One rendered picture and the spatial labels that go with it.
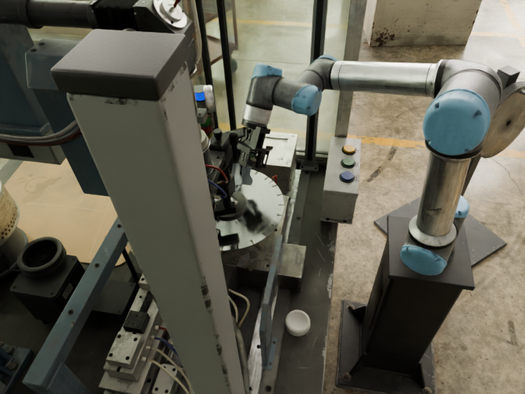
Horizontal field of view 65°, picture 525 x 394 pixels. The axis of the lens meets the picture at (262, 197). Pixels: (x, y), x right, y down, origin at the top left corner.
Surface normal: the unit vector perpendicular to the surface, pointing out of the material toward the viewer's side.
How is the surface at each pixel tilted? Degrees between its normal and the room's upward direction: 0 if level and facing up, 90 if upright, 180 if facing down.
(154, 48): 0
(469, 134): 83
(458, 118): 84
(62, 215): 0
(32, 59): 59
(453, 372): 0
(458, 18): 90
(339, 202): 90
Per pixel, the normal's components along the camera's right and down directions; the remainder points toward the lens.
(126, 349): -0.04, -0.69
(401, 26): -0.02, 0.72
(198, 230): 0.98, 0.12
